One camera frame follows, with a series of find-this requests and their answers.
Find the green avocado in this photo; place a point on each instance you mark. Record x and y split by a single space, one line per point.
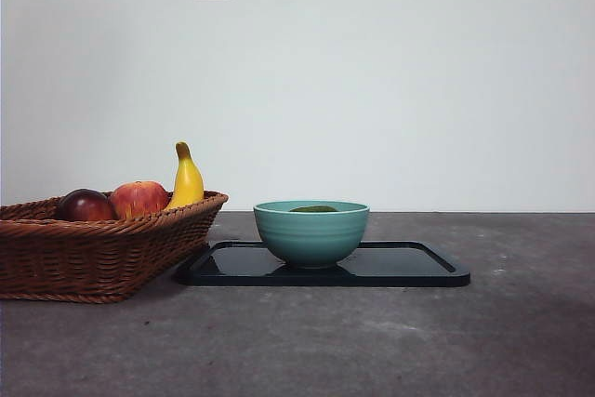
312 208

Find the teal ceramic bowl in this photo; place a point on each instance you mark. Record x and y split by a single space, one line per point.
311 239

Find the yellow banana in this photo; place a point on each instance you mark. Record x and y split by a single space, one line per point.
188 183

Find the black rectangular tray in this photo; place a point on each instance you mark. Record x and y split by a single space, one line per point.
400 267

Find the red yellow apple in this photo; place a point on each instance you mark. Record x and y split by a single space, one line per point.
139 199

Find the dark red plum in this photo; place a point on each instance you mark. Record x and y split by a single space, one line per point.
86 206

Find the brown woven wicker basket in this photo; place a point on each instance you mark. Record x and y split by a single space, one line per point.
93 257

